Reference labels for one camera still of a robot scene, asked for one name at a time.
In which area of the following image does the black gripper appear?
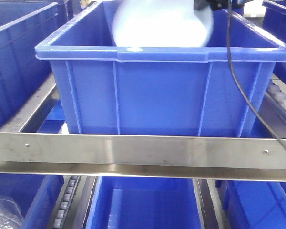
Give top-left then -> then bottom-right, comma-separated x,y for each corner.
193,0 -> 228,11

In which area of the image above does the light blue plate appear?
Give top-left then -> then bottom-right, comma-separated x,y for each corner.
112,0 -> 214,48

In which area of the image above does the blue plastic crate right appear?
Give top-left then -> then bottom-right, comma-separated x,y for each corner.
262,0 -> 286,84

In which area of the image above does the blue plastic crate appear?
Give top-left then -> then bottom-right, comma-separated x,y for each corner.
262,0 -> 286,84
0,0 -> 73,128
35,0 -> 286,137

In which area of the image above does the roller track right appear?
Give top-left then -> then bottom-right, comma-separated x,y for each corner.
265,80 -> 286,138

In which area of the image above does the roller track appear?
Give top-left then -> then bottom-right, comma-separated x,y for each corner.
51,175 -> 81,229
265,80 -> 286,138

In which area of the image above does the blue plastic crate centre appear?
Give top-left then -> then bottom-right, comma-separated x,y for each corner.
35,0 -> 286,137

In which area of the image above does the blue lower crate right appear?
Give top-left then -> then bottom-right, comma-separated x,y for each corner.
215,180 -> 286,229

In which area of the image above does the blue plastic crate left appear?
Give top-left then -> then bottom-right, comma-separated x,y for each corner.
0,0 -> 73,128

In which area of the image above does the blue lower crate centre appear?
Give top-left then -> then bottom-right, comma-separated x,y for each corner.
85,176 -> 202,229

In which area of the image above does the roller track lower left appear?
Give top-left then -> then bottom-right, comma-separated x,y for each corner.
51,175 -> 81,229

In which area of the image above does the blue lower crate left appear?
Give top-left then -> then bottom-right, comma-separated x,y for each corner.
0,174 -> 64,229

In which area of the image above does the clear plastic bag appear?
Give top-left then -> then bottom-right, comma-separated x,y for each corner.
0,195 -> 23,229

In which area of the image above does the black cable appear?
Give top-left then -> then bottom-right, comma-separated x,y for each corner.
226,0 -> 286,167

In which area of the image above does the stainless steel shelf rail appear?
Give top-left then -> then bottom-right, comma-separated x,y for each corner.
0,132 -> 286,181

